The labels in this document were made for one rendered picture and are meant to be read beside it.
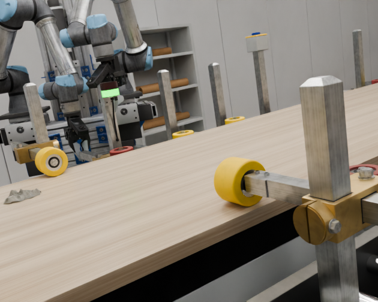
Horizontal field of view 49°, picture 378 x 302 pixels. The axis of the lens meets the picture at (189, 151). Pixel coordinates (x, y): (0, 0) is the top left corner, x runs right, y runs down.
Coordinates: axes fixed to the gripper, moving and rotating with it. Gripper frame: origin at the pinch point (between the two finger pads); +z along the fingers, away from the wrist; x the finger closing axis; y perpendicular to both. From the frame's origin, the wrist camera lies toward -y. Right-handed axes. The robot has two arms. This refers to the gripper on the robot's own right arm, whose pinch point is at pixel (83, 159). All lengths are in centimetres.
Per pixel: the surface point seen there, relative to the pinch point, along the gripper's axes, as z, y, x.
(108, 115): -18.9, -29.2, -3.0
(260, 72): -24, -29, -78
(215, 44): -46, 269, -289
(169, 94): -21.9, -29.2, -29.3
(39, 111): -25.1, -29.1, 20.4
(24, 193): -10, -67, 37
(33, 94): -30.9, -29.0, 20.9
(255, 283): 6, -117, 11
